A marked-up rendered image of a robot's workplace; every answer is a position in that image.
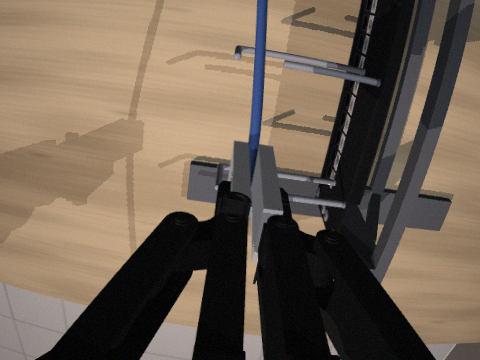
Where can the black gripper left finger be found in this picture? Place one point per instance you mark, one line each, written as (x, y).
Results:
(122, 320)

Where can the black patch panel rack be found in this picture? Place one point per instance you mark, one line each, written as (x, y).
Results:
(370, 53)

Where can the dark blue cable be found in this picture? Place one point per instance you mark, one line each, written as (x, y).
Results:
(258, 83)

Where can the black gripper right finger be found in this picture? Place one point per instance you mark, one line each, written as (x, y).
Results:
(361, 319)

